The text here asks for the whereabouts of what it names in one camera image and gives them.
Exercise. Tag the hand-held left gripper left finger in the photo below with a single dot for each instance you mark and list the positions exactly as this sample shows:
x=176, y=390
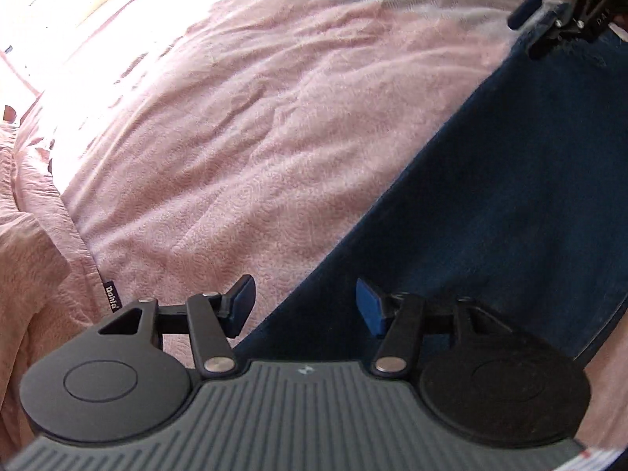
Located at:
x=243, y=304

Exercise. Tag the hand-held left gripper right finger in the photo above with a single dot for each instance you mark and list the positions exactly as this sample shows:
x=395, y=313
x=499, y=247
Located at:
x=370, y=309

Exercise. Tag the blue denim jeans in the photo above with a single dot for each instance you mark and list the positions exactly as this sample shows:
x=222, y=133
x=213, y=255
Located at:
x=490, y=181

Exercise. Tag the pink and grey bedspread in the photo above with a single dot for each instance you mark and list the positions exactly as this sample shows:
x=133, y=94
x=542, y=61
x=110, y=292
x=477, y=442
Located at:
x=245, y=108

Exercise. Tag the folded pink duvet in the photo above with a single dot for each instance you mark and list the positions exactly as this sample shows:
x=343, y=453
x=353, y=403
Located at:
x=34, y=255

